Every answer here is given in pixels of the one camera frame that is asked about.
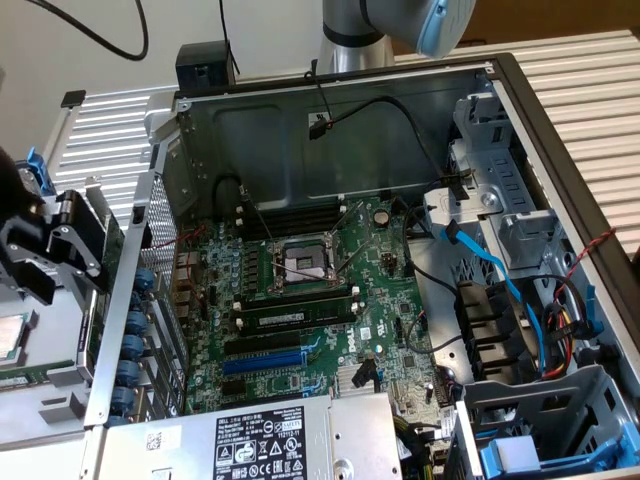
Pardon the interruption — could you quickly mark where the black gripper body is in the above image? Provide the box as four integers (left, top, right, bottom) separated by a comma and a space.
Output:
0, 144, 46, 226

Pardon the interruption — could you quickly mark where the green graphics card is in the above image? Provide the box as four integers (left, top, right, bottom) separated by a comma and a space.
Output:
79, 174, 126, 372

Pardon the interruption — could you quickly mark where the silver CPU chip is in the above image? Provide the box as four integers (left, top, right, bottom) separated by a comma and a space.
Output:
0, 312, 32, 362

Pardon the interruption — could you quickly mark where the grey parts rack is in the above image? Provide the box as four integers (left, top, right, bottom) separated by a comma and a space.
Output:
0, 199, 109, 444

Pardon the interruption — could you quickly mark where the loose green RAM stick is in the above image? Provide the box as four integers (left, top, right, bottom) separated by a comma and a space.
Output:
0, 359, 76, 391

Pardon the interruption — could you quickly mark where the thin metal locking lever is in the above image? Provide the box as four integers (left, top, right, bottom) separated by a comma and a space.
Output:
329, 199, 369, 236
247, 197, 275, 244

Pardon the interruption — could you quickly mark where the black box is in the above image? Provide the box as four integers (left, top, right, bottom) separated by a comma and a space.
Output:
174, 42, 236, 94

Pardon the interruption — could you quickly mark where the long black expansion slot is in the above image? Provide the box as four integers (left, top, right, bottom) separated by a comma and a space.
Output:
223, 332, 302, 357

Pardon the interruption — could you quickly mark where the silver power supply unit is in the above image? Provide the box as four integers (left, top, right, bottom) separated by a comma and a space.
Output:
102, 392, 404, 480

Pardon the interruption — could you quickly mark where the short black expansion slot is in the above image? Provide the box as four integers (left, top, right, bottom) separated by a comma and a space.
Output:
221, 378, 249, 401

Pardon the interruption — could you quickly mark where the empty black RAM slot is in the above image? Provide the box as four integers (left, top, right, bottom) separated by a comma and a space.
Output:
233, 288, 359, 312

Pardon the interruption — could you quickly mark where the CPU socket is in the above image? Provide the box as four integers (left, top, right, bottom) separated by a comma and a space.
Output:
269, 232, 351, 296

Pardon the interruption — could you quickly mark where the blue expansion slot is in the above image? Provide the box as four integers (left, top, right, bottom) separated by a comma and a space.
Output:
223, 349, 308, 377

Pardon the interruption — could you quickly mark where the installed green RAM stick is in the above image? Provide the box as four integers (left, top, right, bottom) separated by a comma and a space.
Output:
234, 303, 361, 332

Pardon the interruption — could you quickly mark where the open metal PC case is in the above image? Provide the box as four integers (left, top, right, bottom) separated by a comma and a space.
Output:
82, 52, 640, 480

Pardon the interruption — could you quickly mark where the silver chipset heat sink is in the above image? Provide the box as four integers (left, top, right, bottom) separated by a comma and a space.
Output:
335, 362, 381, 399

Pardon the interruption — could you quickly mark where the green motherboard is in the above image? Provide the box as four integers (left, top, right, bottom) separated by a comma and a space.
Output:
172, 194, 456, 416

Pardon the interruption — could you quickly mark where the metal disk bay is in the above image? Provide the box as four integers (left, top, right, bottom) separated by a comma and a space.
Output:
422, 92, 576, 281

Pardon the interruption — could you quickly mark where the grey disk bay cage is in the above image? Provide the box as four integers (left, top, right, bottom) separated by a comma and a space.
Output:
462, 364, 640, 480

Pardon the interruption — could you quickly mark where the red black twisted wire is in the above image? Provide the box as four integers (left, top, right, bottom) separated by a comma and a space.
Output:
542, 228, 617, 314
149, 222, 210, 311

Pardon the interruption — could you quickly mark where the black looped wire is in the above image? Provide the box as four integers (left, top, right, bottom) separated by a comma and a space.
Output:
213, 171, 247, 221

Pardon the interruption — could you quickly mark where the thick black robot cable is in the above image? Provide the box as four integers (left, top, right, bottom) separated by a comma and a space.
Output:
27, 0, 150, 62

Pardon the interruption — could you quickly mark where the thin robot cable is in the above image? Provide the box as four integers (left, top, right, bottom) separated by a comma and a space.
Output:
218, 0, 239, 77

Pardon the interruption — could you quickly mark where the black wire with plug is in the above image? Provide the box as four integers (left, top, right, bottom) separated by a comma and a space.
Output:
308, 94, 454, 182

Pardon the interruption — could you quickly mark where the thick black power wire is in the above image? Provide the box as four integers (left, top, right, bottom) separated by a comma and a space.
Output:
402, 199, 466, 356

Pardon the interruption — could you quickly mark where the blue flat data wire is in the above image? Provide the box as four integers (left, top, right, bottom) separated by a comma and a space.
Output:
439, 219, 546, 374

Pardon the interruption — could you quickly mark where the coloured power wire bundle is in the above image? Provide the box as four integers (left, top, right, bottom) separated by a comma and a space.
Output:
542, 304, 577, 381

